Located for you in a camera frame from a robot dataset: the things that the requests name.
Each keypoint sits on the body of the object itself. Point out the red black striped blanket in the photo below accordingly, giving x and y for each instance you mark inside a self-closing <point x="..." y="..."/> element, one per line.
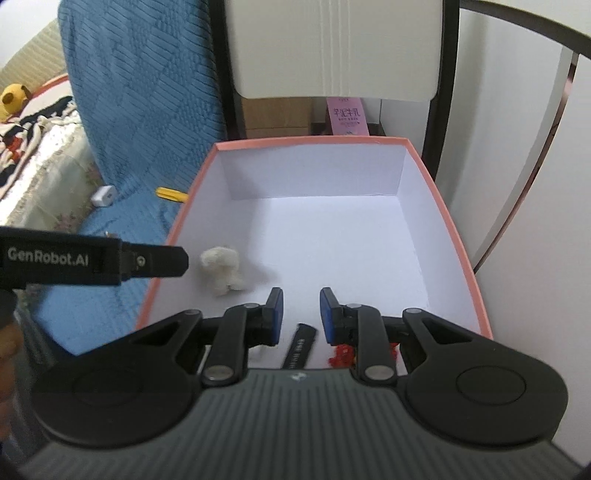
<point x="32" y="122"/>

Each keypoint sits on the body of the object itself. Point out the black curved rail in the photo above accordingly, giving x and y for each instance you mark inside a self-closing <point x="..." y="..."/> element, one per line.
<point x="531" y="18"/>

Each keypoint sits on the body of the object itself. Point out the shiny metal strip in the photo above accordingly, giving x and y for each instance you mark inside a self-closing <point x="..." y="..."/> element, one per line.
<point x="549" y="138"/>

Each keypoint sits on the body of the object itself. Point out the white fluffy toy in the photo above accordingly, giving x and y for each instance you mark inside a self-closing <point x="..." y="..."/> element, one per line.
<point x="222" y="270"/>

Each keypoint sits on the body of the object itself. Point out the white chair back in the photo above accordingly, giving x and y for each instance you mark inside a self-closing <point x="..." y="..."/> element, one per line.
<point x="332" y="46"/>

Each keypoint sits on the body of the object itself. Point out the yellow screwdriver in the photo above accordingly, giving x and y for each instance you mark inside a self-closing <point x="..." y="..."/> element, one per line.
<point x="171" y="194"/>

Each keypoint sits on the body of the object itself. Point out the pink carton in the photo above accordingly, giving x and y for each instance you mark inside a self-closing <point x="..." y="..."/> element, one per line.
<point x="346" y="115"/>

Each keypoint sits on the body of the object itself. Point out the yellow plush toy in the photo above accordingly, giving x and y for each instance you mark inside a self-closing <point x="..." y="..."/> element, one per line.
<point x="13" y="99"/>

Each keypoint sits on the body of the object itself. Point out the brown cardboard box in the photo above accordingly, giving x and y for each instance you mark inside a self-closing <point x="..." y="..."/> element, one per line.
<point x="277" y="117"/>

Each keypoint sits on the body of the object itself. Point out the cream quilted headboard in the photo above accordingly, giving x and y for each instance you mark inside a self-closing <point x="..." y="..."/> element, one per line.
<point x="32" y="55"/>

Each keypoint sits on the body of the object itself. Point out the striped pillow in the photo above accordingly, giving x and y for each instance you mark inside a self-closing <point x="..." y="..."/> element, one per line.
<point x="51" y="90"/>

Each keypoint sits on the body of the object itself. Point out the red figurine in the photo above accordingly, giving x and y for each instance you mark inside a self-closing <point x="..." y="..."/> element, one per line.
<point x="341" y="357"/>

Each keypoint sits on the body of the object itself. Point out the pink cardboard box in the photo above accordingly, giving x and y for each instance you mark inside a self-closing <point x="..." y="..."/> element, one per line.
<point x="332" y="240"/>

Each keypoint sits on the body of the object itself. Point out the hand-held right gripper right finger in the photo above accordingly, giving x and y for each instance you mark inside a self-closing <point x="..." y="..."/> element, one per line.
<point x="326" y="318"/>

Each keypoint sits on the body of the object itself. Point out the white charger cube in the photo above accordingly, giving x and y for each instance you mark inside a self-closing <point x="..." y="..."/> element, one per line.
<point x="104" y="196"/>

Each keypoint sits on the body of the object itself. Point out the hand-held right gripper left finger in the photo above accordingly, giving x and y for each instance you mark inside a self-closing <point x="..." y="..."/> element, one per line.
<point x="277" y="318"/>

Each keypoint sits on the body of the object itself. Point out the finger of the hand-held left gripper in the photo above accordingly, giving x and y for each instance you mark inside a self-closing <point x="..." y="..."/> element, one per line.
<point x="157" y="262"/>

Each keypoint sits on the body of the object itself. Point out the blue quilted chair cushion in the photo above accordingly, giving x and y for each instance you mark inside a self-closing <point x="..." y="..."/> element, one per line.
<point x="138" y="92"/>

